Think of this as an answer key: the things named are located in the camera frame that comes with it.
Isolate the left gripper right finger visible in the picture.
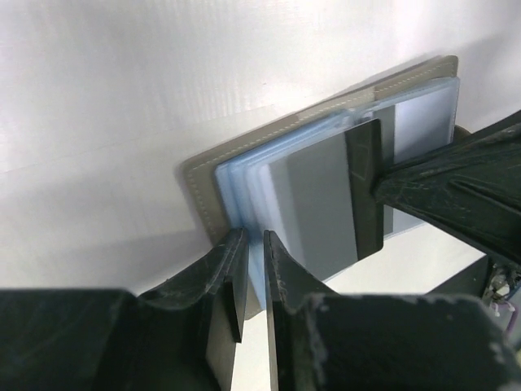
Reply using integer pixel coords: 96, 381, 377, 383
264, 231, 520, 390

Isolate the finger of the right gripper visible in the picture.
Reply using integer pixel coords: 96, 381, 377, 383
373, 112, 520, 264

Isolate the black card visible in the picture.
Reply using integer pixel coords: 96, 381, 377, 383
285, 119, 383, 265

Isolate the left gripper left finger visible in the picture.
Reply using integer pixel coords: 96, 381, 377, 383
1, 229, 248, 390

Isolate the grey card holder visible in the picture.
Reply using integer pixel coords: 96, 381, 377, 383
182, 55, 460, 318

